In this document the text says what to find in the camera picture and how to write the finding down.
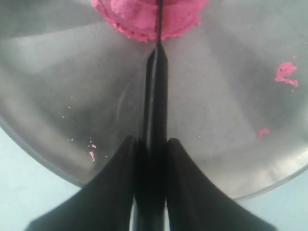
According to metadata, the round stainless steel plate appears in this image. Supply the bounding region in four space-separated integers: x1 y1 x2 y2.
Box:
0 0 308 199

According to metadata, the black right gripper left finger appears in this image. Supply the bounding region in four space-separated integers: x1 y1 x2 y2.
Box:
26 136 137 231

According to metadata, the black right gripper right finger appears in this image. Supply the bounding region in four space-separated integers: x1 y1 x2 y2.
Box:
167 138 274 231

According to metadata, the black plastic knife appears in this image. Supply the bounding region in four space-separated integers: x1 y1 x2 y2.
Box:
132 0 168 231

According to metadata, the pink clay lump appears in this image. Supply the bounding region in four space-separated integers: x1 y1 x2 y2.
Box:
90 0 208 42

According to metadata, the pink clay crumb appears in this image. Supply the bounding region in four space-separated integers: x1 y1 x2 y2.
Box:
275 62 298 87

